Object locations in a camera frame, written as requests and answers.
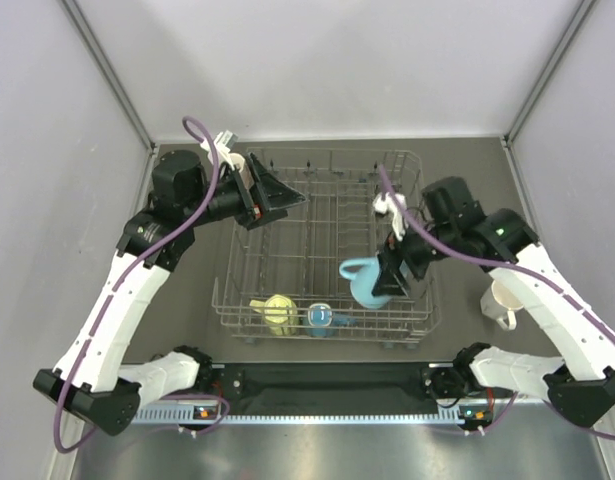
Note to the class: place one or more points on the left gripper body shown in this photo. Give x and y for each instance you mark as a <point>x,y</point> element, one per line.
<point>232,198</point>

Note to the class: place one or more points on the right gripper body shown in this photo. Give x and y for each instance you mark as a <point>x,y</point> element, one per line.
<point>417,253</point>

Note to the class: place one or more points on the plain blue mug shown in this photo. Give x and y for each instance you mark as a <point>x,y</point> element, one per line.
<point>362,273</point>

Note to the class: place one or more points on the blue floral mug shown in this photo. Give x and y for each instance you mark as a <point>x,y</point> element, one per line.
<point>321,321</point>

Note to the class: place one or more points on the yellow mug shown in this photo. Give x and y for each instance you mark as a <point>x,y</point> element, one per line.
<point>279,313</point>

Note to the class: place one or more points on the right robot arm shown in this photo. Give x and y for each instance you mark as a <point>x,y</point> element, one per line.
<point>579,383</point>

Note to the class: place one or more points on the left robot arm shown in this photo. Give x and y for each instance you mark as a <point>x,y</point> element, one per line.
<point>183,197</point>

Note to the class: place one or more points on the pink mug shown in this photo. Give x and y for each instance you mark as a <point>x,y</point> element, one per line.
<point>239,163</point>

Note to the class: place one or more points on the white mug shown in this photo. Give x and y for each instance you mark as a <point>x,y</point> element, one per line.
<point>500,305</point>

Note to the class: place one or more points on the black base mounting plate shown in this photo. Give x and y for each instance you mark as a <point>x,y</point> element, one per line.
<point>419,380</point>

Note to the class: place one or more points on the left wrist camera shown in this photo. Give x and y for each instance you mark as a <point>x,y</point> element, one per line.
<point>222,144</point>

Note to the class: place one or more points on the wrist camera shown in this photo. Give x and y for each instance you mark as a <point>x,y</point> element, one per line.
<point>222,144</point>
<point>383,204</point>

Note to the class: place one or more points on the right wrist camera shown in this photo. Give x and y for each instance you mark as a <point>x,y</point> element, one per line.
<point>383,204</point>

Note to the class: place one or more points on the grey wire dish rack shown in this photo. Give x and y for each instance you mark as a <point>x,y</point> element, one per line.
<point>299,256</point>

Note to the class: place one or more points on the aluminium frame rail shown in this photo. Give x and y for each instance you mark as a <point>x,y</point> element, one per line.
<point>337,397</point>

